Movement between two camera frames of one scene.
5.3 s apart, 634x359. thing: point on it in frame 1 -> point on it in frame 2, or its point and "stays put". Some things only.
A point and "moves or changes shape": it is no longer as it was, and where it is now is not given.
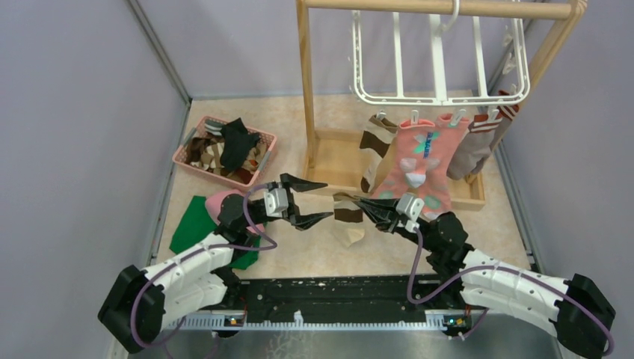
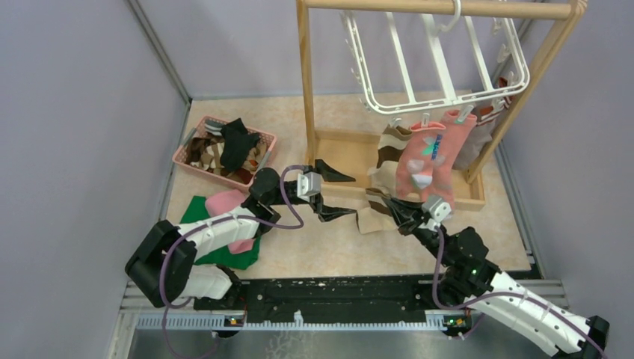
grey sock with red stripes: x=476 y=146 -> x=502 y=102
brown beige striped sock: x=374 y=143 -> x=391 y=144
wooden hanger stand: x=332 y=155 stays put
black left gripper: x=300 y=221 -> x=327 y=213
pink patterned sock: x=416 y=150 moves or changes shape
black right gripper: x=383 y=223 -> x=408 y=215
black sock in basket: x=236 y=141 stays put
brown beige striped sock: x=348 y=215 moves or changes shape
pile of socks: x=226 y=148 stays put
